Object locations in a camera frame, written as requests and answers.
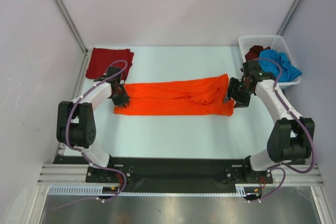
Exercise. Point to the right aluminium frame post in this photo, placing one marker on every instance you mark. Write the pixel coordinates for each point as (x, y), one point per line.
(289, 15)

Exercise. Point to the orange t shirt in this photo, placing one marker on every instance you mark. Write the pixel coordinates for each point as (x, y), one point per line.
(178, 98)

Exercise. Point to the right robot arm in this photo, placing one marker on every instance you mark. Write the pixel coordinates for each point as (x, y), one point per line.
(290, 143)

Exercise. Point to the folded dark red shirt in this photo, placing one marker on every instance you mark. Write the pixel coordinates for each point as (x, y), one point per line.
(102, 58)

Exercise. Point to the aluminium frame post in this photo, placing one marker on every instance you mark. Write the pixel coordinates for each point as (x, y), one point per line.
(289, 15)
(71, 25)

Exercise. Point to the blue crumpled t shirt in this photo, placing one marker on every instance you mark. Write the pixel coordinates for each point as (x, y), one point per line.
(271, 59)

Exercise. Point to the white slotted cable duct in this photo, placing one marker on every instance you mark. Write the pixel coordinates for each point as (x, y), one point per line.
(106, 191)

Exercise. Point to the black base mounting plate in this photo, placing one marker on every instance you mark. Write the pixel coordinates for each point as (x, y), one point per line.
(168, 172)

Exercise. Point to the dark red shirt in basket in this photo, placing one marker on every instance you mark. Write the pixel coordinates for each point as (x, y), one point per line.
(254, 52)

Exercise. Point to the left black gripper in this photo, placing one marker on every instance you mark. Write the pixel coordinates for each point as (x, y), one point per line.
(124, 100)

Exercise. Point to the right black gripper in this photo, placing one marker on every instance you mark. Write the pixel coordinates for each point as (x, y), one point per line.
(234, 93)

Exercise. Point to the left aluminium frame post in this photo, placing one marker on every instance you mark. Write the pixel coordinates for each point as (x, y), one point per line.
(71, 25)

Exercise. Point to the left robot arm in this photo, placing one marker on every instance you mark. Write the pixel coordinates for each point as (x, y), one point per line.
(76, 126)

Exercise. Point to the white plastic basket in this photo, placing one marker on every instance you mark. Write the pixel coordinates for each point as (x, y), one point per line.
(275, 48)

